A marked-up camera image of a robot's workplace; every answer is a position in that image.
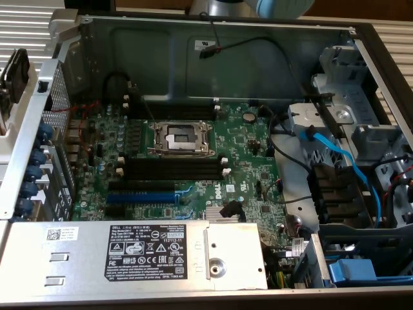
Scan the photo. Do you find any thin CPU locking lever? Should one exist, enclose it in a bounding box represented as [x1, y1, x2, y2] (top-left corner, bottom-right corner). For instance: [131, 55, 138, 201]
[128, 82, 156, 124]

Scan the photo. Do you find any black wire with connector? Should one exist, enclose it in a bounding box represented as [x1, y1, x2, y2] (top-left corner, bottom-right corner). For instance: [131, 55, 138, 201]
[198, 12, 310, 98]

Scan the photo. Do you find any power supply wire bundle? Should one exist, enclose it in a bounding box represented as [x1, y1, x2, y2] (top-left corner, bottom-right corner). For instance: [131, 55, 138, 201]
[263, 245, 293, 289]

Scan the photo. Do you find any metal CPU socket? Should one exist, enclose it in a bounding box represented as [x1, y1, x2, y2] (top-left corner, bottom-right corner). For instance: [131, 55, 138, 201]
[147, 119, 217, 159]

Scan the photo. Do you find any grey metal PC case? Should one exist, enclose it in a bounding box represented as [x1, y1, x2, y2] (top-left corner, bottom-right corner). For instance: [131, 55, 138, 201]
[0, 14, 413, 310]

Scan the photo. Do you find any silver chipset heatsink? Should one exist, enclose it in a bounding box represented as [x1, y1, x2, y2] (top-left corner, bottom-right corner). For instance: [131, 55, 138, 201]
[206, 206, 241, 223]

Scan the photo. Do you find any blue slot retainer clip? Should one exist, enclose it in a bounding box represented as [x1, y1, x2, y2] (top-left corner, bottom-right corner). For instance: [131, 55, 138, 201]
[32, 147, 49, 165]
[25, 164, 45, 181]
[22, 180, 39, 198]
[37, 122, 54, 143]
[17, 198, 35, 216]

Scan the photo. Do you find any blue flat SATA wire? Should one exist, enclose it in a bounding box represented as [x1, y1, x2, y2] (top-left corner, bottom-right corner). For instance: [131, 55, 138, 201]
[299, 127, 384, 227]

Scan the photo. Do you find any thin black wire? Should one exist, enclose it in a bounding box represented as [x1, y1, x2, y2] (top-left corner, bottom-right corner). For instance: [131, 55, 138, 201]
[267, 106, 311, 169]

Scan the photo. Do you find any black plug on motherboard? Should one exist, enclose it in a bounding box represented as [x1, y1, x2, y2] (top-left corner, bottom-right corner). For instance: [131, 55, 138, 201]
[219, 200, 243, 219]

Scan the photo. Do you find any white parts rack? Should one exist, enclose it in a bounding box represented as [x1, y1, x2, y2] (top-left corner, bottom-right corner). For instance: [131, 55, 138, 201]
[0, 8, 80, 181]

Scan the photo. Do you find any short black expansion slot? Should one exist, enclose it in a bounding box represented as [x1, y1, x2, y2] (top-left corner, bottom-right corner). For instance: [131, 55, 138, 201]
[103, 205, 127, 218]

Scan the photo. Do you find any metal disk bay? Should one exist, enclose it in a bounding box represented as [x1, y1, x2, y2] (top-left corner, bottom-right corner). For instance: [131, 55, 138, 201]
[287, 45, 413, 227]

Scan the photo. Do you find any green Dell motherboard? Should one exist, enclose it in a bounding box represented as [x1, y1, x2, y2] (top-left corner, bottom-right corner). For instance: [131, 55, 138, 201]
[64, 96, 312, 290]

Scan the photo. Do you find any dark hard disk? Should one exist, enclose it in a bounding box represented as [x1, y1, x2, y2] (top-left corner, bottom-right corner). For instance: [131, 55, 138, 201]
[0, 48, 30, 105]

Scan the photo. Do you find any thin red wire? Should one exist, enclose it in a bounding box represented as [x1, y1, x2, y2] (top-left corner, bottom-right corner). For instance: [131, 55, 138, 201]
[51, 99, 101, 152]
[382, 170, 413, 202]

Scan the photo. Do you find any long black expansion slot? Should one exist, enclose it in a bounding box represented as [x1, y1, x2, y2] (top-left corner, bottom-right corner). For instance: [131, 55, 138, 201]
[108, 180, 176, 194]

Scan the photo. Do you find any blue plastic latch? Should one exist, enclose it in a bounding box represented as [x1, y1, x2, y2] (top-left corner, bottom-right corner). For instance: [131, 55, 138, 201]
[327, 258, 378, 287]

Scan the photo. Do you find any black looped wire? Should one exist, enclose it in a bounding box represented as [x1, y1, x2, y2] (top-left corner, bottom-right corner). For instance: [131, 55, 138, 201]
[102, 71, 130, 107]

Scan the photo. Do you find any blue expansion slot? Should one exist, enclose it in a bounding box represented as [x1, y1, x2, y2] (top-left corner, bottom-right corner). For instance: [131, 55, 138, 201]
[105, 192, 177, 204]

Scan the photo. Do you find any silver power supply with label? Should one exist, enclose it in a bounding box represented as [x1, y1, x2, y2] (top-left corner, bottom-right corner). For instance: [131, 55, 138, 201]
[0, 220, 268, 300]

